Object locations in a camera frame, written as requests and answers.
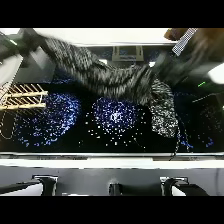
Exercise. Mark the wooden rack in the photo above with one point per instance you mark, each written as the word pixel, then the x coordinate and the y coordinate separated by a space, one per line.
pixel 23 96

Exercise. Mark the checked garment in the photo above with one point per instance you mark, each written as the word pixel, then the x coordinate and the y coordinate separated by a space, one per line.
pixel 183 41

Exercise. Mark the brown garment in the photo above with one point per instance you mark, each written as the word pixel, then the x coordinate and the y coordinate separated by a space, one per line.
pixel 171 33

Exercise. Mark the silver frame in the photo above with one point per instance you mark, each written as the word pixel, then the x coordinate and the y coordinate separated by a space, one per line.
pixel 100 163

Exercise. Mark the black floral garment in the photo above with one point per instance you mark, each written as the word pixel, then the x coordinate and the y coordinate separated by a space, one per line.
pixel 100 76

